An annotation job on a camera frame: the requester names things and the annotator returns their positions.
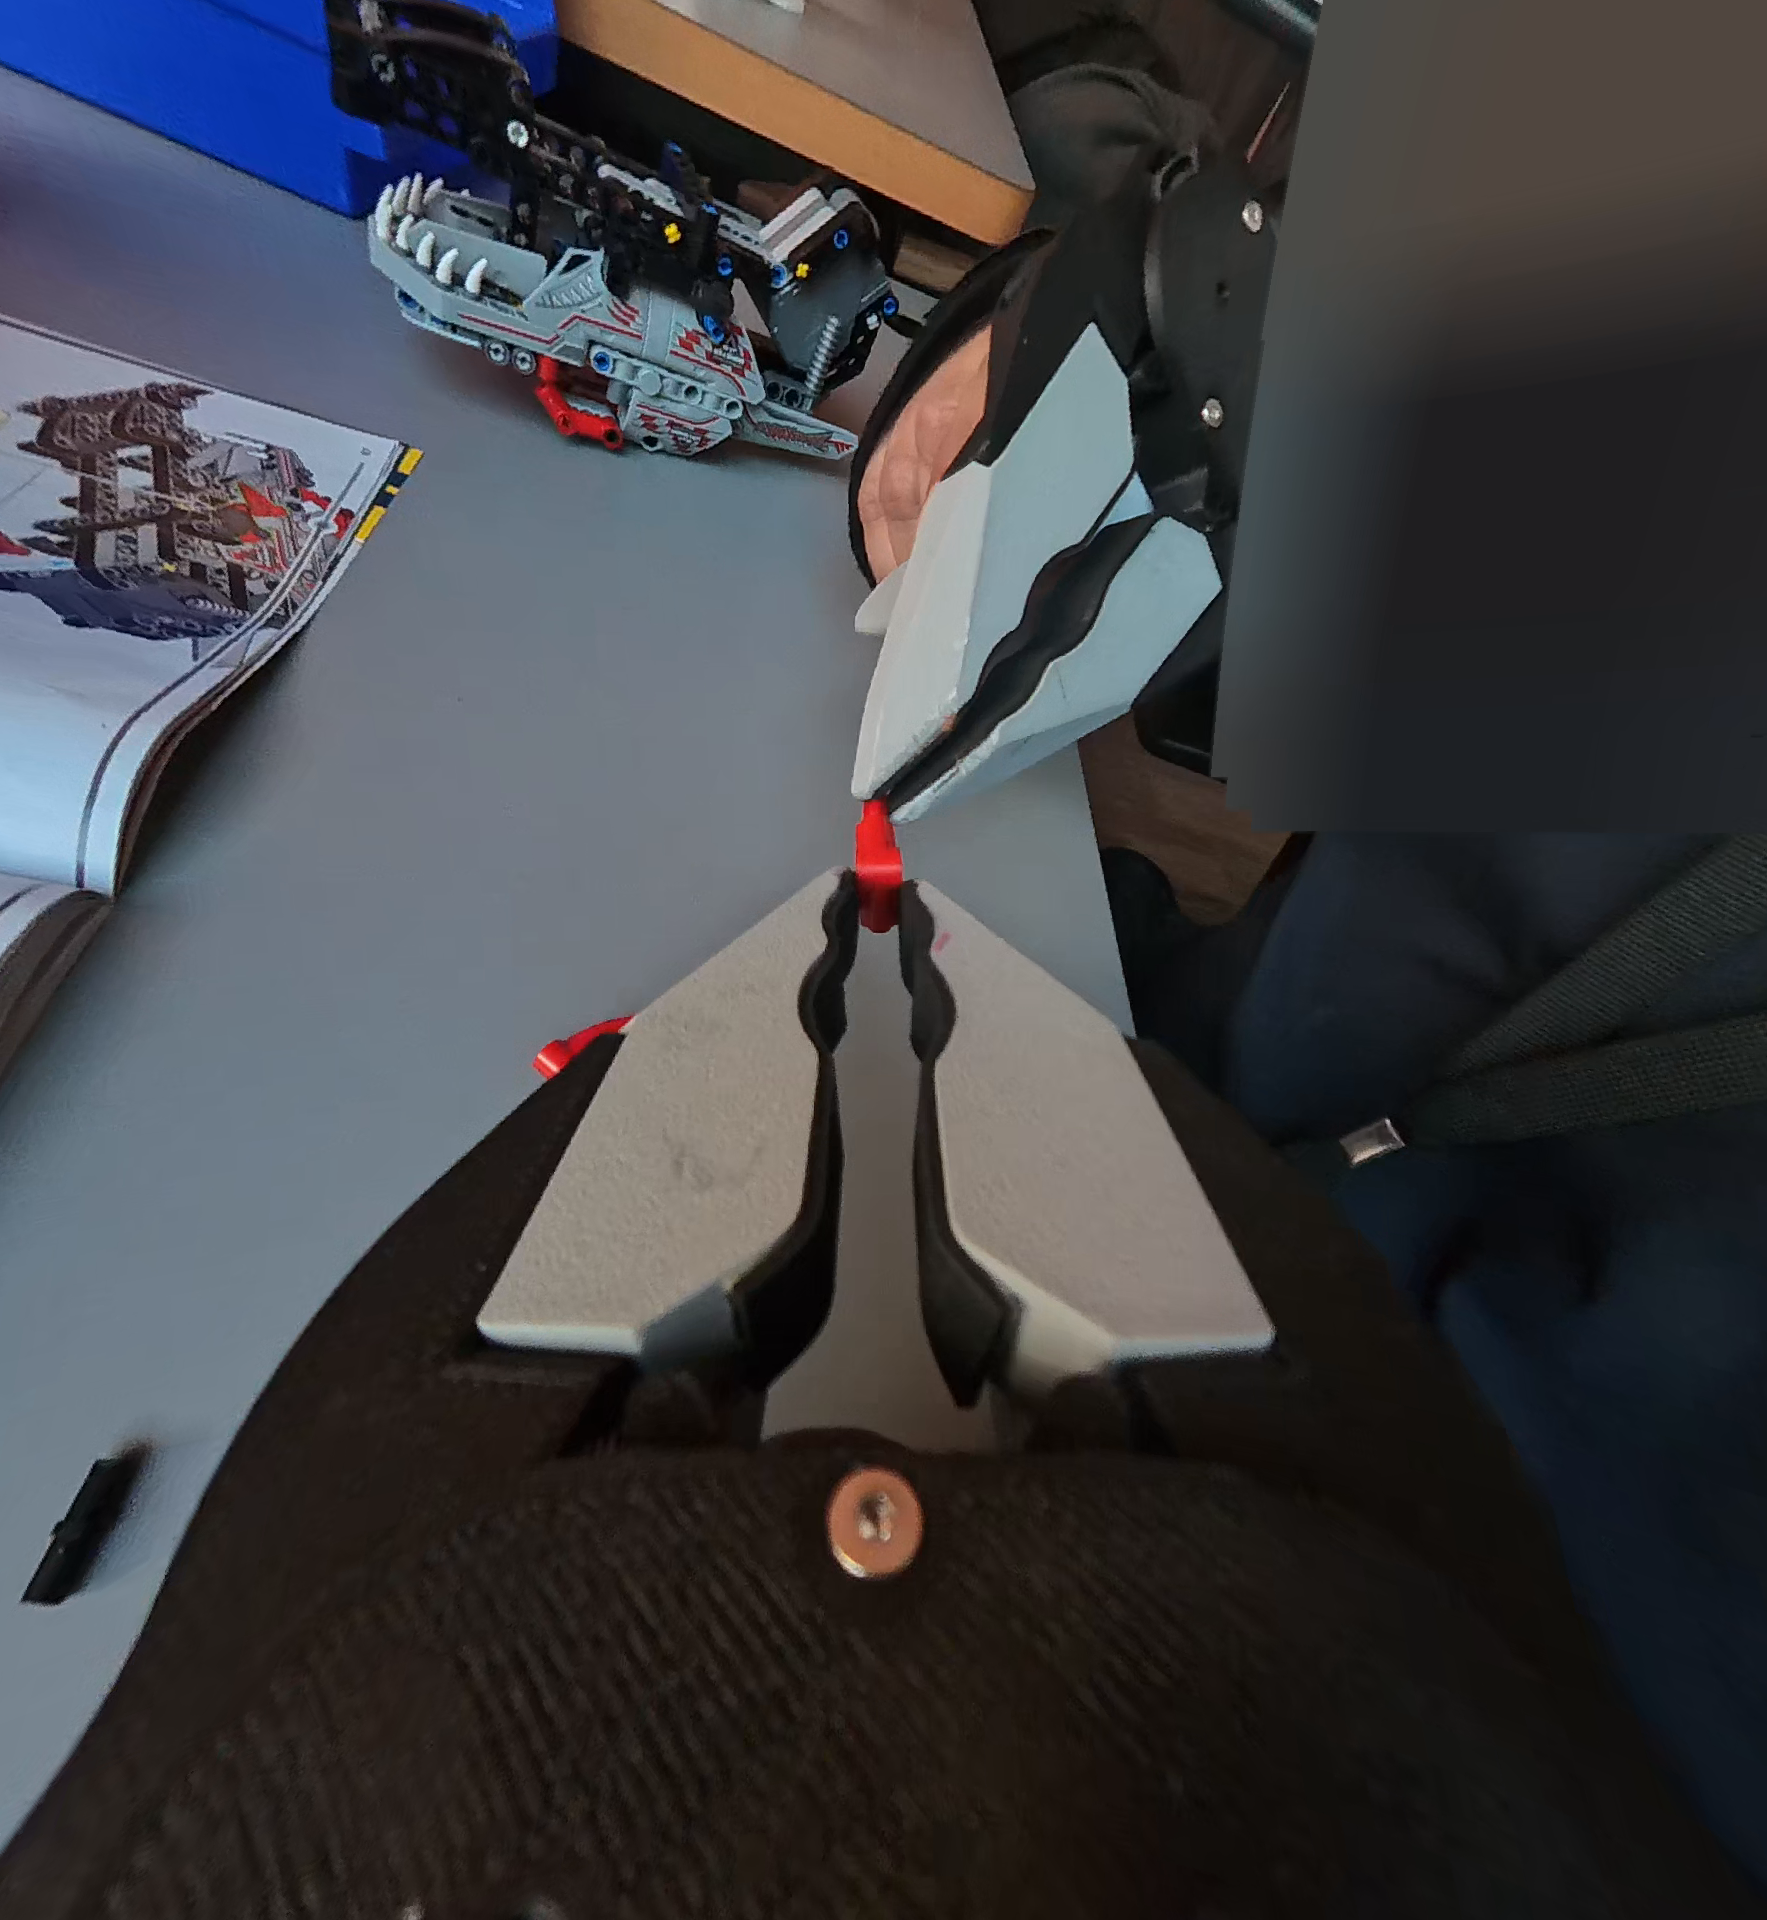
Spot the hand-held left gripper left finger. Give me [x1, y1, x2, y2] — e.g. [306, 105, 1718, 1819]
[474, 866, 862, 1393]

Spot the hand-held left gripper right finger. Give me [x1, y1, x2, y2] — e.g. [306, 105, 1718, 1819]
[890, 875, 1278, 1410]

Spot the person's right forearm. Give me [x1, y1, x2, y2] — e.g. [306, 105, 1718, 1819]
[972, 0, 1319, 241]

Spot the lego instruction booklet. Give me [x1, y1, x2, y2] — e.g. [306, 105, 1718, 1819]
[0, 291, 423, 1188]

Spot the black lanyard strap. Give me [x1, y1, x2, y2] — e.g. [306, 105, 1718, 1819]
[1333, 831, 1767, 1172]

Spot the red lego short connector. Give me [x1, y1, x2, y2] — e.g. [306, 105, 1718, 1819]
[853, 799, 908, 934]

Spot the blue plastic bin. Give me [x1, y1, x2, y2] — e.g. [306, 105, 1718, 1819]
[0, 0, 561, 213]

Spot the black lego pin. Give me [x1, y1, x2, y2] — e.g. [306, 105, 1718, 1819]
[20, 1443, 149, 1607]

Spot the person's right hand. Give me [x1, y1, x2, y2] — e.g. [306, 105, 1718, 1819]
[860, 322, 1004, 587]

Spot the grey dinosaur lego model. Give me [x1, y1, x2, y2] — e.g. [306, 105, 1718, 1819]
[324, 0, 899, 471]

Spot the wooden edged table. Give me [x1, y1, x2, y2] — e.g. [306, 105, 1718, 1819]
[553, 0, 1037, 248]

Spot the person's dark navy clothing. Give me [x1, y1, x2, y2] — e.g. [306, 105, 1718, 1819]
[1109, 831, 1767, 1920]

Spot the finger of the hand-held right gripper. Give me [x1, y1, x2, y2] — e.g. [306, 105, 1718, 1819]
[850, 319, 1142, 805]
[886, 478, 1227, 826]

